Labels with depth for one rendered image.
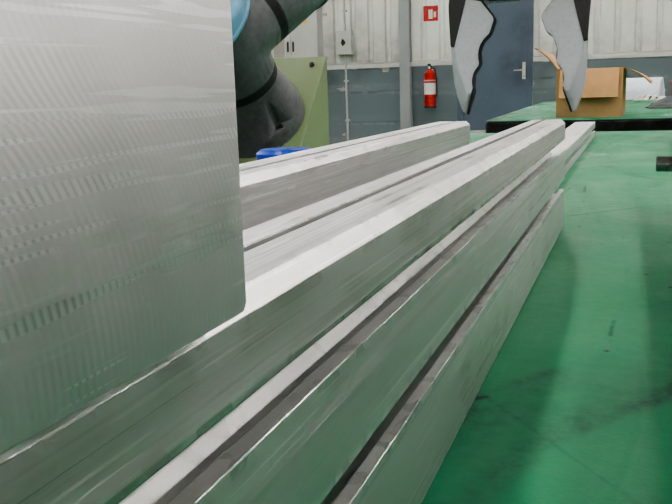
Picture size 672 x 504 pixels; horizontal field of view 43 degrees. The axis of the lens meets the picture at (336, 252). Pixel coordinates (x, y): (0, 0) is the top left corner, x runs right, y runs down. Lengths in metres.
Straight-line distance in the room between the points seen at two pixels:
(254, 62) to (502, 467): 0.96
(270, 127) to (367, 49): 10.87
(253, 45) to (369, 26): 10.98
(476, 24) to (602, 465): 0.50
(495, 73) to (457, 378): 11.42
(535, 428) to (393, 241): 0.12
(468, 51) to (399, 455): 0.54
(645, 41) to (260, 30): 10.56
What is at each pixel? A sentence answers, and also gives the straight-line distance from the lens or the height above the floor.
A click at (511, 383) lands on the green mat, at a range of 0.33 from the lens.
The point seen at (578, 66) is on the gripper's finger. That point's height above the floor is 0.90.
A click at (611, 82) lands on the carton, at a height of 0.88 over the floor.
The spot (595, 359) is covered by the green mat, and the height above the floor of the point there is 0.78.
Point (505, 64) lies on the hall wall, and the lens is 11.66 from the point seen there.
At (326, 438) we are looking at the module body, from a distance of 0.16.
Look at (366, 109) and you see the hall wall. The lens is 12.09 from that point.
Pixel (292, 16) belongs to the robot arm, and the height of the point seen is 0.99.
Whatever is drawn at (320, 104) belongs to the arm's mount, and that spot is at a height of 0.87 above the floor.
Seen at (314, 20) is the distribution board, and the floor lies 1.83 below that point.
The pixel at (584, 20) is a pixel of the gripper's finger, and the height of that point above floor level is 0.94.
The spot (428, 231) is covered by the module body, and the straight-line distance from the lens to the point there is 0.23.
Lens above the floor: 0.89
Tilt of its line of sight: 11 degrees down
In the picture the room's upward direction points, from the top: 2 degrees counter-clockwise
